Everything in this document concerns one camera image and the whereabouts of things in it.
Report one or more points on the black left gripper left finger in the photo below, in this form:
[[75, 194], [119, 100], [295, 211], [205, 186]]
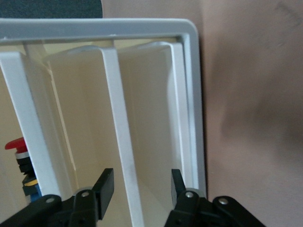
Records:
[[82, 208]]

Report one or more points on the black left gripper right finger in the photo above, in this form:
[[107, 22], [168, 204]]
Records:
[[194, 212]]

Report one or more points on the red emergency stop button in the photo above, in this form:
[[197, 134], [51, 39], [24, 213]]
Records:
[[16, 144]]

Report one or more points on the white drawer cabinet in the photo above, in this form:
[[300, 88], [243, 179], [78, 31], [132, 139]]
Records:
[[194, 94]]

